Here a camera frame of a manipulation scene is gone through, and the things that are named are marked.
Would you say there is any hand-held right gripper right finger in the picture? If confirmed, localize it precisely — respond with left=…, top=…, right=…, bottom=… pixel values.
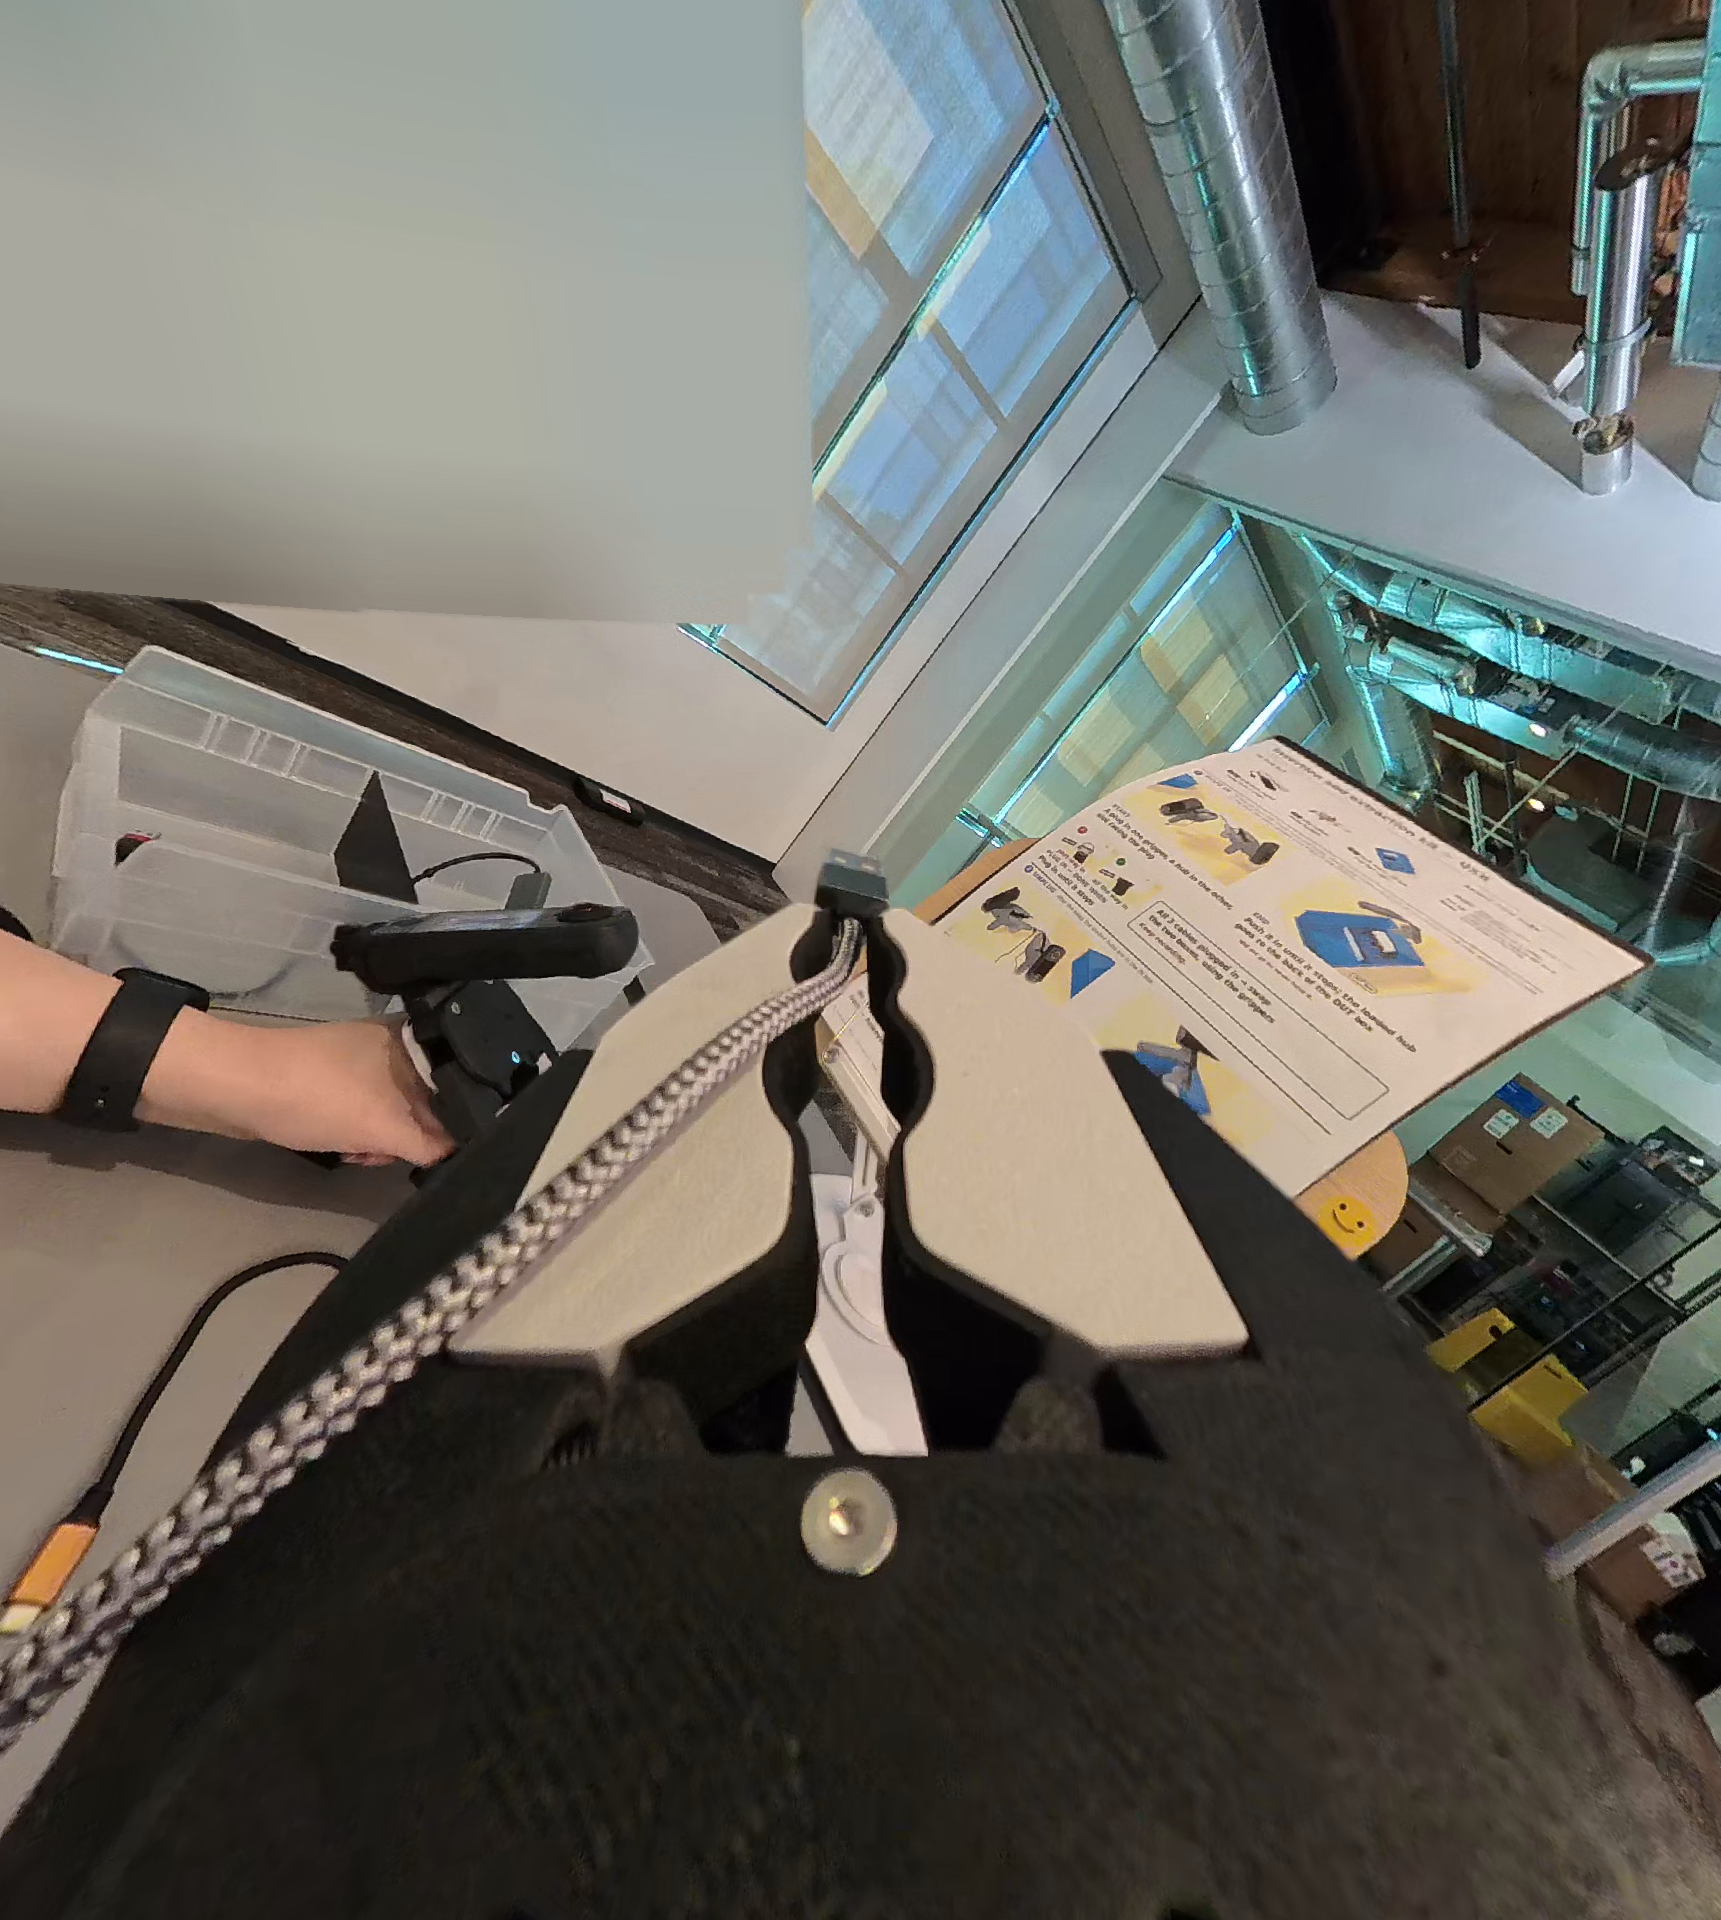
left=858, top=905, right=1252, bottom=1455

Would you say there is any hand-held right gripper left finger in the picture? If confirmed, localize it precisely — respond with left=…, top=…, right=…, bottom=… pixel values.
left=448, top=902, right=865, bottom=1452

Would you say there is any grey braided usb cable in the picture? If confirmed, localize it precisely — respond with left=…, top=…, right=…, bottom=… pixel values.
left=0, top=849, right=891, bottom=1854

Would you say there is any black cable with orange plug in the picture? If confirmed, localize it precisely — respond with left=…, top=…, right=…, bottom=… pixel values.
left=0, top=1252, right=352, bottom=1640

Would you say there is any person's left hand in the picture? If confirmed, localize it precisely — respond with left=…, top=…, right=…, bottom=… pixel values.
left=191, top=1020, right=461, bottom=1172

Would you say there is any black triangular object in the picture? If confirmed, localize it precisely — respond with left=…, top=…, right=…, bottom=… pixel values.
left=333, top=769, right=423, bottom=905

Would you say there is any white stand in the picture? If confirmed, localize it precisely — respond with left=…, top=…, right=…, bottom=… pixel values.
left=799, top=1038, right=950, bottom=1460

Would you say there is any clear plastic storage bin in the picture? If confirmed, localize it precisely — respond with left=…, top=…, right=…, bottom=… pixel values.
left=47, top=645, right=610, bottom=1027

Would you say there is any printed instruction sheet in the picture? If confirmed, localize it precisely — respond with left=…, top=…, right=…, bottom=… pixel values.
left=817, top=736, right=1654, bottom=1203

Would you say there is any black smartwatch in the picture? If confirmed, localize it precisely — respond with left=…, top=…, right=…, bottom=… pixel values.
left=53, top=964, right=212, bottom=1136

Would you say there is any cardboard box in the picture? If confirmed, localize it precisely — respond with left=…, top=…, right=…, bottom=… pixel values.
left=1424, top=1068, right=1609, bottom=1220

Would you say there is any yellow box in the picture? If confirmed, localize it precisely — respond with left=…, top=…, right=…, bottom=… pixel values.
left=1425, top=1311, right=1588, bottom=1469

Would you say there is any window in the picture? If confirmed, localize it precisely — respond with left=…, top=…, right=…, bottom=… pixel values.
left=681, top=0, right=1205, bottom=728

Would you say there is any thin black pipe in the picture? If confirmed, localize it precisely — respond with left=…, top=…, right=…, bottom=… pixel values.
left=1432, top=0, right=1487, bottom=372

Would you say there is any silver insulated pipe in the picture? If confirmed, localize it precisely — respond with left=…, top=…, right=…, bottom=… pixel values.
left=1557, top=43, right=1711, bottom=496

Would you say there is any thin black camera cable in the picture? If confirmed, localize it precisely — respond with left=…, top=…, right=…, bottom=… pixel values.
left=399, top=851, right=551, bottom=916

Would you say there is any large silver ventilation duct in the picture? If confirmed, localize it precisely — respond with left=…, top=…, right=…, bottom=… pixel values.
left=1098, top=0, right=1341, bottom=437

